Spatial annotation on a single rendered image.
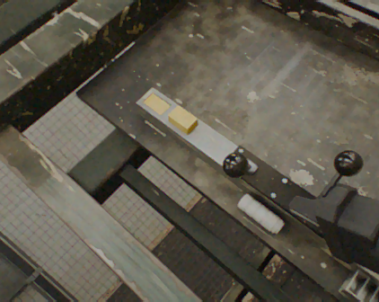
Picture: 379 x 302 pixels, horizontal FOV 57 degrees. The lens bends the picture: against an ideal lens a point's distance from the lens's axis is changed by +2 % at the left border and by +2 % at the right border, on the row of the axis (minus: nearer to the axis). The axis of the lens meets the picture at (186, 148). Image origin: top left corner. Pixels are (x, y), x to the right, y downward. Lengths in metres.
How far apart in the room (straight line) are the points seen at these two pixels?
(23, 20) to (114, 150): 0.66
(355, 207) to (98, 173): 0.48
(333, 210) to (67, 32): 0.60
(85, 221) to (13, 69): 0.33
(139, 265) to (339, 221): 0.30
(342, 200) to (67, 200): 0.42
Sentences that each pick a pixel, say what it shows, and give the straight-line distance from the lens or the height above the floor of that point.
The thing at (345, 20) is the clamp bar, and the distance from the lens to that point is 0.85.
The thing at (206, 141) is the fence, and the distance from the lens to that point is 0.63.
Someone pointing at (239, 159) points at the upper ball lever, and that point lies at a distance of 0.49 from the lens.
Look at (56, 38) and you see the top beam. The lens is 0.77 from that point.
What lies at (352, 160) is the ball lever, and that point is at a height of 1.44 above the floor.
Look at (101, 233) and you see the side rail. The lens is 0.59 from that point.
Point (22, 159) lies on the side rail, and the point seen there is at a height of 1.76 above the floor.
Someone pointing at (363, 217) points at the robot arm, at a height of 1.44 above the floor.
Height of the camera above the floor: 1.69
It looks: 11 degrees down
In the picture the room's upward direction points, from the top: 42 degrees counter-clockwise
